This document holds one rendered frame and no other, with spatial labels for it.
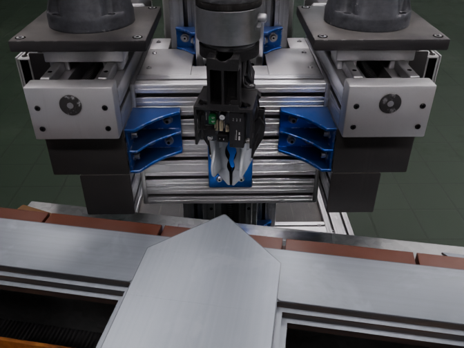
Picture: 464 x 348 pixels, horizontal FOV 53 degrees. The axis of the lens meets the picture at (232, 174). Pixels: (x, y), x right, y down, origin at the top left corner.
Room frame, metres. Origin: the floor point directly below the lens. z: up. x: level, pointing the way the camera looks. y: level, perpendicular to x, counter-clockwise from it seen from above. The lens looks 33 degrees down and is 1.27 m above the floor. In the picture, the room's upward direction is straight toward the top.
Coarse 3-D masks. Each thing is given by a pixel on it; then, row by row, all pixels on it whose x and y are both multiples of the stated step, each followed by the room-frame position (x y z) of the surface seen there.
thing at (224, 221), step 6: (222, 216) 0.54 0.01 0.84; (228, 216) 0.54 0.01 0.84; (204, 222) 0.53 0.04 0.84; (210, 222) 0.53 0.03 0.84; (216, 222) 0.53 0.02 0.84; (222, 222) 0.53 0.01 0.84; (228, 222) 0.53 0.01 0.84; (234, 222) 0.53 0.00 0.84; (234, 228) 0.51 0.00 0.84; (240, 228) 0.51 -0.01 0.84
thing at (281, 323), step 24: (0, 288) 0.43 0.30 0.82; (24, 288) 0.42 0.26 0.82; (48, 288) 0.42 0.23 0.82; (72, 288) 0.42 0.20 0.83; (96, 288) 0.41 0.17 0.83; (120, 288) 0.41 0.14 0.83; (288, 312) 0.37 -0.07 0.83; (312, 312) 0.37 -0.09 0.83; (336, 312) 0.37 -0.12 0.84; (360, 312) 0.37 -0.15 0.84; (360, 336) 0.35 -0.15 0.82; (384, 336) 0.35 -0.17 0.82; (408, 336) 0.35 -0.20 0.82; (432, 336) 0.35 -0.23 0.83; (456, 336) 0.34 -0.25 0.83
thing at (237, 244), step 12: (192, 228) 0.51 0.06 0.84; (204, 228) 0.51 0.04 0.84; (216, 228) 0.51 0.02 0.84; (228, 228) 0.51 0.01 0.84; (168, 240) 0.49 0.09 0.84; (180, 240) 0.49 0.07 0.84; (192, 240) 0.49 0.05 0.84; (204, 240) 0.49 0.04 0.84; (216, 240) 0.49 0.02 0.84; (228, 240) 0.49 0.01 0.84; (240, 240) 0.49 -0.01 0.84; (252, 240) 0.49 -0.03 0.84; (180, 252) 0.46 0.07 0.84; (192, 252) 0.46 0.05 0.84; (204, 252) 0.46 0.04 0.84; (216, 252) 0.46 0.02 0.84; (228, 252) 0.46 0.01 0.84; (240, 252) 0.46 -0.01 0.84; (252, 252) 0.46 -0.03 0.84; (264, 252) 0.46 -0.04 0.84
